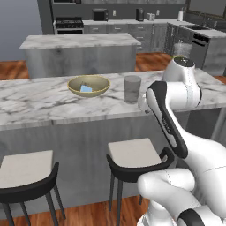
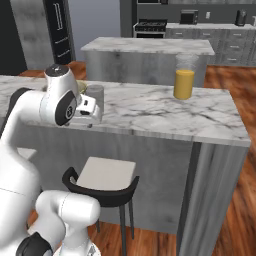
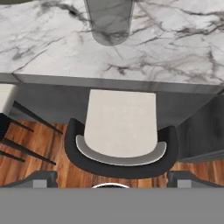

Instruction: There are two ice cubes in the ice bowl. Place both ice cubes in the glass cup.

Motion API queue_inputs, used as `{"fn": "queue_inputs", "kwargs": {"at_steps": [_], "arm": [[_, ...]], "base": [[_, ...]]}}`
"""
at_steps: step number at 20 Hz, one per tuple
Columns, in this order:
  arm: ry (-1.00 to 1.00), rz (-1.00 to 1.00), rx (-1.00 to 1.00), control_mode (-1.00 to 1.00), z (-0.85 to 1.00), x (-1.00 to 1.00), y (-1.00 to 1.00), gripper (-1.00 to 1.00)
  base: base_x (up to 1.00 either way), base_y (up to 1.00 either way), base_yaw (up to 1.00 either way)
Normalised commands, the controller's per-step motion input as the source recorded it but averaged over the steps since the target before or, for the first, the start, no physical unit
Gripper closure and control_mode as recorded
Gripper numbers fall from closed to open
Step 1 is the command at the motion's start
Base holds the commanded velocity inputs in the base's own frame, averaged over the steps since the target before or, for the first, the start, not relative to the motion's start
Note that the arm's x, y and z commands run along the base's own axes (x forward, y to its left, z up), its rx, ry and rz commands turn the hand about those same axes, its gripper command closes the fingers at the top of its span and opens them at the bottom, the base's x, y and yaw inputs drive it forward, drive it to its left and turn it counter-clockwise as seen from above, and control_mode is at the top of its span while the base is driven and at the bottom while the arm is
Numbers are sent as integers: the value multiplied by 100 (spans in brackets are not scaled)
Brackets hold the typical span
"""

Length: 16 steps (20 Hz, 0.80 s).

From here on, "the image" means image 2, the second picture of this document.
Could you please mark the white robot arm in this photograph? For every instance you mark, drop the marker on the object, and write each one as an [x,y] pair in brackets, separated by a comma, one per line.
[20,180]

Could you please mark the white wall socket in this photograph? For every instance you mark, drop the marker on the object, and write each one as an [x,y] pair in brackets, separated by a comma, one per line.
[208,15]

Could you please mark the black stove with oven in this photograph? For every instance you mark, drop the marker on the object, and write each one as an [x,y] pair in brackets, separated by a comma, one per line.
[150,28]

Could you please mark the green ice bowl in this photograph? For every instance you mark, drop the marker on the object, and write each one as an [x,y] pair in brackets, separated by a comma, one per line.
[82,87]

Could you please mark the glass of orange juice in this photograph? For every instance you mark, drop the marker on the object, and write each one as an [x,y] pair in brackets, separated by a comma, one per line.
[184,83]

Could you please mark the black coffee machine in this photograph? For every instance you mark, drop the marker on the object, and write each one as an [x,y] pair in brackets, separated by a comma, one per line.
[240,17]

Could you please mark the black stool with white seat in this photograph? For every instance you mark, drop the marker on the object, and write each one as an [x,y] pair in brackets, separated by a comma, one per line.
[106,175]

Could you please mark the clear glass cup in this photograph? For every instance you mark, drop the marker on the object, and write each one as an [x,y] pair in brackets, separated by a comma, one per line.
[96,95]

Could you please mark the grey wall cupboards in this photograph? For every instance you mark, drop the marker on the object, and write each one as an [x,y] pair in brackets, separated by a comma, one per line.
[200,1]

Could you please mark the black fridge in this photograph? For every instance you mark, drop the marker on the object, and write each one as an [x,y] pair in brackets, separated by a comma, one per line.
[60,30]

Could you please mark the marble top grey island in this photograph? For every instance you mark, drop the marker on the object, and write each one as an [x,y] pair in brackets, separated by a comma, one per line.
[146,56]

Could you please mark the marble top kitchen island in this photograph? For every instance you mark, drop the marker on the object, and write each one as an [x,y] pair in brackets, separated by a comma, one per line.
[160,133]

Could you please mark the black toaster oven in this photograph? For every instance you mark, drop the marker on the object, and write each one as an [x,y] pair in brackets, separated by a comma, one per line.
[189,16]

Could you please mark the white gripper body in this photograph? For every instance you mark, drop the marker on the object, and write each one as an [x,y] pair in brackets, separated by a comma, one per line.
[90,116]

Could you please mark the grey run of cupboards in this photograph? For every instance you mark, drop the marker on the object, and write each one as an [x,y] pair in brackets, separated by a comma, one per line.
[230,43]

